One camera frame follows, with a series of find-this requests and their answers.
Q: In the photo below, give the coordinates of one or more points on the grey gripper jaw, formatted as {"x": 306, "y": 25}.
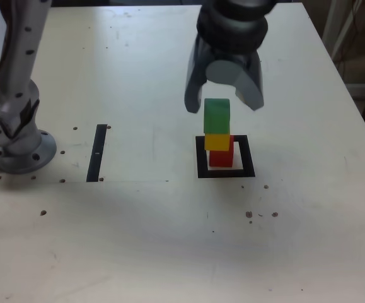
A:
{"x": 251, "y": 88}

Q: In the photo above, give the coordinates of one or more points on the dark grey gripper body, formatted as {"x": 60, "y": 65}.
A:
{"x": 229, "y": 57}

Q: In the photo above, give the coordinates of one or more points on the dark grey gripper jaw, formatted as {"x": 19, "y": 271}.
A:
{"x": 192, "y": 85}

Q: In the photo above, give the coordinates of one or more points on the green cube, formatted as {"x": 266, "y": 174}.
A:
{"x": 217, "y": 115}

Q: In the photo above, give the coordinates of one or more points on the yellow cube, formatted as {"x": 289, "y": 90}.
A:
{"x": 217, "y": 142}

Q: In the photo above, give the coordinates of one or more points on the red cube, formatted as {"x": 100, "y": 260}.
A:
{"x": 221, "y": 158}

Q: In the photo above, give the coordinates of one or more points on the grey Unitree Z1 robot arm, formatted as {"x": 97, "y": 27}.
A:
{"x": 15, "y": 79}

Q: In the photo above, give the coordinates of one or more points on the black tape square outline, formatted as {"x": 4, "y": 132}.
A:
{"x": 250, "y": 158}

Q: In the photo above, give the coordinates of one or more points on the black tape strip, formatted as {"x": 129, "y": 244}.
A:
{"x": 96, "y": 151}

